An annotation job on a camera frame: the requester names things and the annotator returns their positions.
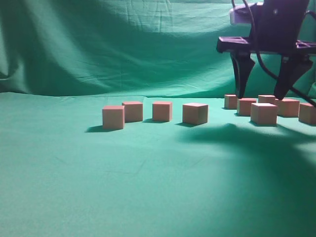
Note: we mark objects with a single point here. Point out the pink cube far left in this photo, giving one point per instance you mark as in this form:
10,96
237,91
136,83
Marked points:
230,101

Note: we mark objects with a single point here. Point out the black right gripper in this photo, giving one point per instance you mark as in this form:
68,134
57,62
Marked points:
276,31

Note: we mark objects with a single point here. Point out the green cloth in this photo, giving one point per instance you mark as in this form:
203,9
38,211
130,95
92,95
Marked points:
63,175

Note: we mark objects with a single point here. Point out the pink cube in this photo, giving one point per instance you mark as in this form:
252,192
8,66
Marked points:
266,99
230,101

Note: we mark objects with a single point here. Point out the pink cube far right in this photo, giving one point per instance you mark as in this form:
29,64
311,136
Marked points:
266,99

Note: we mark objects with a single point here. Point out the pink cube moved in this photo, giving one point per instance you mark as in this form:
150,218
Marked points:
195,113
133,111
244,106
287,107
307,113
162,111
263,113
113,117

